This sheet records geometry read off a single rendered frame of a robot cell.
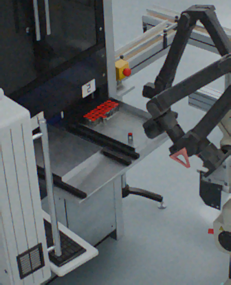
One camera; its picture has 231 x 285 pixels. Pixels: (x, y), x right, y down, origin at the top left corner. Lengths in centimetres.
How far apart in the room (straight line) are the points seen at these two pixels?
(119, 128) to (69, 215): 55
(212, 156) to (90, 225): 137
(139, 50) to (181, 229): 101
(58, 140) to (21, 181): 95
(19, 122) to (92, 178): 87
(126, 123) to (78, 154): 31
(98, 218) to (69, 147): 69
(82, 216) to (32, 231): 123
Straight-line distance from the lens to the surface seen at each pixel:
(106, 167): 348
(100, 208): 417
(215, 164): 291
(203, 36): 440
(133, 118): 377
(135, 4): 698
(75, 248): 316
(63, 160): 353
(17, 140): 264
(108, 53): 379
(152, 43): 431
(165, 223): 453
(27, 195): 278
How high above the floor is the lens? 293
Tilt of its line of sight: 34 degrees down
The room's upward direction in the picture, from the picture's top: 3 degrees counter-clockwise
